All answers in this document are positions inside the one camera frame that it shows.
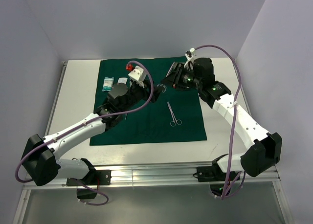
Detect white sachet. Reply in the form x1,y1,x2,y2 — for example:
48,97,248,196
118,77,128,84

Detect dark green surgical cloth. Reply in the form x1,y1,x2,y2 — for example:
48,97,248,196
89,56,207,146

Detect white gauze packet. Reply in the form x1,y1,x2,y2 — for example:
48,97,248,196
102,77,114,92

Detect steel surgical scissors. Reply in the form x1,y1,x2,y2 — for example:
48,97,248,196
167,102,182,127

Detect metal surgical kit tray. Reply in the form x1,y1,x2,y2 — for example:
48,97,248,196
166,62,176,77

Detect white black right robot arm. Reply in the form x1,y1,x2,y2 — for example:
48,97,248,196
161,58,282,179

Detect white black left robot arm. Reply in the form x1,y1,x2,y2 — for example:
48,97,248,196
22,80,163,186

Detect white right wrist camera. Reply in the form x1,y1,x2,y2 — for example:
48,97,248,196
184,48,196,70

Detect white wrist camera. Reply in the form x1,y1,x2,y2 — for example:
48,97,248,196
184,48,196,70
126,64,147,88

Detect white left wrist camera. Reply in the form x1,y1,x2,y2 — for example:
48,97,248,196
126,64,147,88

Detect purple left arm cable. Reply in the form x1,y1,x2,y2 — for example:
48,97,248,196
15,60,155,206

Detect aluminium table edge rail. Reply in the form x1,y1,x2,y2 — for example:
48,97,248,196
43,62,69,140

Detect aluminium front frame rail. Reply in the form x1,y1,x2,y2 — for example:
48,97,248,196
22,162,280,190

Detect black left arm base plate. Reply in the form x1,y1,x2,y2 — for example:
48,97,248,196
80,170,111,186

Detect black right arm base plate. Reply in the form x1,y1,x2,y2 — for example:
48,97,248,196
193,165,226,182

